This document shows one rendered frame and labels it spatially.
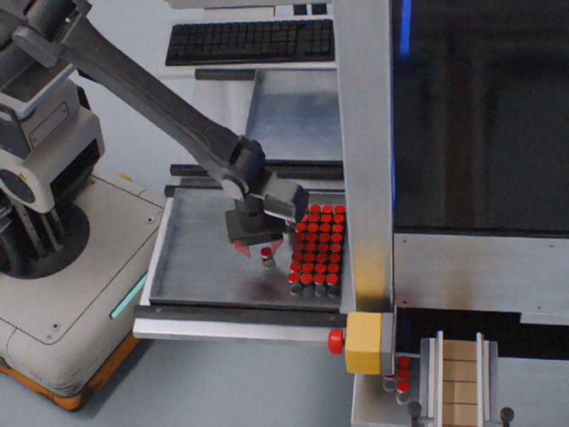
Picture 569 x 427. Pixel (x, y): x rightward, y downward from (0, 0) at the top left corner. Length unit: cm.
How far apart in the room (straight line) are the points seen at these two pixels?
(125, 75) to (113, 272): 120
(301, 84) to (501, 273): 80
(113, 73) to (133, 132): 189
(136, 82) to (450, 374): 67
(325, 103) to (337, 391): 90
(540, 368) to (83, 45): 91
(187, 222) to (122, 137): 150
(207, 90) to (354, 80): 97
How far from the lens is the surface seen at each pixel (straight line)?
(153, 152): 323
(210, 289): 173
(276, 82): 208
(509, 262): 142
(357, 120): 120
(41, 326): 254
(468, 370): 156
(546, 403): 178
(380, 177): 127
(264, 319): 166
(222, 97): 207
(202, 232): 182
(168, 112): 146
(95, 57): 143
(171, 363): 271
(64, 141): 218
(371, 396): 159
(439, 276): 145
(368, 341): 147
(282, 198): 152
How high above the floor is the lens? 228
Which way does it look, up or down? 50 degrees down
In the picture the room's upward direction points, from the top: 9 degrees counter-clockwise
